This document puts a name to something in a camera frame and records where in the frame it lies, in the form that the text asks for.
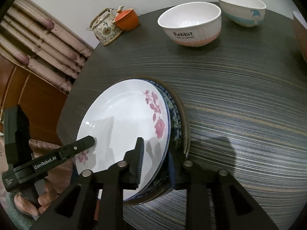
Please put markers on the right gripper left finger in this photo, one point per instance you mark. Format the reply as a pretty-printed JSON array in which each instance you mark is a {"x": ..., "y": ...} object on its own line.
[{"x": 95, "y": 201}]

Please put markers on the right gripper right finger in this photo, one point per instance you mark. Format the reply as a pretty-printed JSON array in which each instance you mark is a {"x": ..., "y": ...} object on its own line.
[{"x": 215, "y": 199}]

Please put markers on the large blue floral plate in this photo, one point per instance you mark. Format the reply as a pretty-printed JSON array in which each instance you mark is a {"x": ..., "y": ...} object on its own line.
[{"x": 177, "y": 134}]

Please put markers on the white plate pink flowers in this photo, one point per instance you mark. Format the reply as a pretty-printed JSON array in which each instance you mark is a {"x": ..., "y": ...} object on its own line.
[{"x": 124, "y": 112}]

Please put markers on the white Rabbit bowl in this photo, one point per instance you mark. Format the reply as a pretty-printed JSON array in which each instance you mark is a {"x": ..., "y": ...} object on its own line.
[{"x": 193, "y": 24}]

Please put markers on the white bowl blue print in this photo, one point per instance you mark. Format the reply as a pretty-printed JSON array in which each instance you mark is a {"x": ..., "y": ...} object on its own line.
[{"x": 248, "y": 13}]

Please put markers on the pink bowl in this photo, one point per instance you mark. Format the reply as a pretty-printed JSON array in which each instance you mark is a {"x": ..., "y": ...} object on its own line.
[{"x": 300, "y": 32}]

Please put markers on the beige patterned curtain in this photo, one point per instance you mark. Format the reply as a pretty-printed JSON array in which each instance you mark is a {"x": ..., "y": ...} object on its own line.
[{"x": 34, "y": 40}]

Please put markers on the floral ceramic teapot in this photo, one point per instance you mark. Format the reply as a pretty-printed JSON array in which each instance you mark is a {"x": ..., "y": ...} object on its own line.
[{"x": 104, "y": 28}]

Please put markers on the orange lidded teacup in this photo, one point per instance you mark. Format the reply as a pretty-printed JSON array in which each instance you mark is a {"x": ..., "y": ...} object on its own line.
[{"x": 126, "y": 20}]

